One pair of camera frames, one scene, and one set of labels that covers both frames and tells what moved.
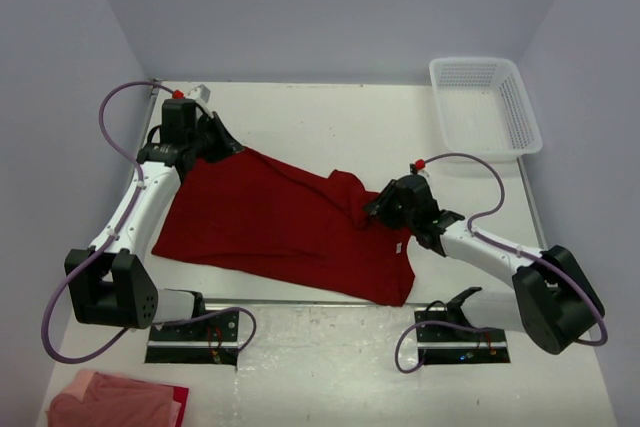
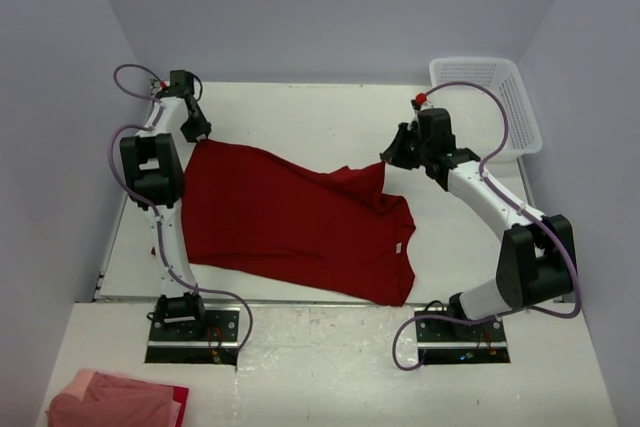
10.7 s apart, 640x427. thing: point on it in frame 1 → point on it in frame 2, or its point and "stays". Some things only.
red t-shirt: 237,205 stays
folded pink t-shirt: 96,399 stays
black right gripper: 380,206 → 394,155
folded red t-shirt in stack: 181,395 stays
